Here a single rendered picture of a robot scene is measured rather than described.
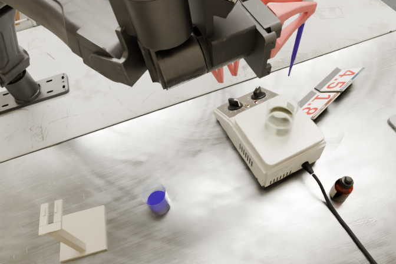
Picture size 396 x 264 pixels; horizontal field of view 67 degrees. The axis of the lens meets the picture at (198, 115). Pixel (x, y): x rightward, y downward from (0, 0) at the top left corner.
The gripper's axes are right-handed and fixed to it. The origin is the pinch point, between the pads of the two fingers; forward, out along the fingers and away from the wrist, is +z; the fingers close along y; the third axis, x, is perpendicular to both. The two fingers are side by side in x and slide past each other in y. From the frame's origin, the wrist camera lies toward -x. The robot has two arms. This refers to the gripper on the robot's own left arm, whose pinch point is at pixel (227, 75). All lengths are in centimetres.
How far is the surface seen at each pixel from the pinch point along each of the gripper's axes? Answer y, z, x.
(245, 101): 3.4, 7.4, 0.7
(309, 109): 13.4, 12.7, -6.7
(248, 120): -2.2, 7.4, -6.2
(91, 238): -34.5, 17.1, 2.9
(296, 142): 0.7, 11.4, -14.1
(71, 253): -38.4, 17.5, 3.3
